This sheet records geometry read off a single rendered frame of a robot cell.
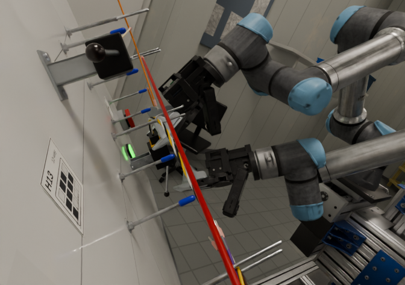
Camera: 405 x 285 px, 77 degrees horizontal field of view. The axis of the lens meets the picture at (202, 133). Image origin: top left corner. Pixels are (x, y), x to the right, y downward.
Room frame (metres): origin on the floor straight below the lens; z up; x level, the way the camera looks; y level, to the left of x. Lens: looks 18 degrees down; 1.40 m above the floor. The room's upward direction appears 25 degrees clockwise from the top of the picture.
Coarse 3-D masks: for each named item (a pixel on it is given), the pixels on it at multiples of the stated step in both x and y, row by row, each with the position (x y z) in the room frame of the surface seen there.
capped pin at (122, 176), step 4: (168, 156) 0.35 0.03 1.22; (172, 156) 0.35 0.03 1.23; (160, 160) 0.35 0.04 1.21; (164, 160) 0.35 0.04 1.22; (168, 160) 0.35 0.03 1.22; (148, 164) 0.34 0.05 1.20; (152, 164) 0.34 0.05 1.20; (140, 168) 0.33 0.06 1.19; (144, 168) 0.33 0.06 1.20; (128, 172) 0.33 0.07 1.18; (132, 172) 0.33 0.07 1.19; (136, 172) 0.33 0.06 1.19; (120, 176) 0.32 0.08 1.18; (124, 176) 0.32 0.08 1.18
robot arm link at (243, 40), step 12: (240, 24) 0.59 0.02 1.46; (252, 24) 0.58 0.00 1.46; (264, 24) 0.58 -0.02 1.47; (228, 36) 0.58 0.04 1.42; (240, 36) 0.57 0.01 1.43; (252, 36) 0.57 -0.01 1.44; (264, 36) 0.58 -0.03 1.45; (228, 48) 0.56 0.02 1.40; (240, 48) 0.56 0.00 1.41; (252, 48) 0.58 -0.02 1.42; (264, 48) 0.60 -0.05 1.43; (240, 60) 0.57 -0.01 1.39; (252, 60) 0.59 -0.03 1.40
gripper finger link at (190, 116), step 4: (196, 108) 0.52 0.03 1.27; (188, 112) 0.52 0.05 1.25; (192, 112) 0.52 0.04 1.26; (196, 112) 0.52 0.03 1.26; (184, 116) 0.51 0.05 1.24; (188, 116) 0.50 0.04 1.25; (192, 116) 0.51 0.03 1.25; (184, 120) 0.50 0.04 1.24; (188, 120) 0.50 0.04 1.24; (192, 120) 0.51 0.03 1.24; (180, 124) 0.50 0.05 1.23; (184, 124) 0.50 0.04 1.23; (188, 124) 0.50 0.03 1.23; (176, 128) 0.50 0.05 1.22; (180, 128) 0.50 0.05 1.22; (184, 128) 0.50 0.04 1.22; (176, 132) 0.49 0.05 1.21; (180, 132) 0.50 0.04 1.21
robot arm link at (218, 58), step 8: (216, 48) 0.57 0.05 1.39; (208, 56) 0.56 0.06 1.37; (216, 56) 0.55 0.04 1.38; (224, 56) 0.55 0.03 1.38; (216, 64) 0.55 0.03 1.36; (224, 64) 0.55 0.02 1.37; (232, 64) 0.56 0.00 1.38; (224, 72) 0.55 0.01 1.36; (232, 72) 0.56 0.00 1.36; (224, 80) 0.57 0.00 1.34
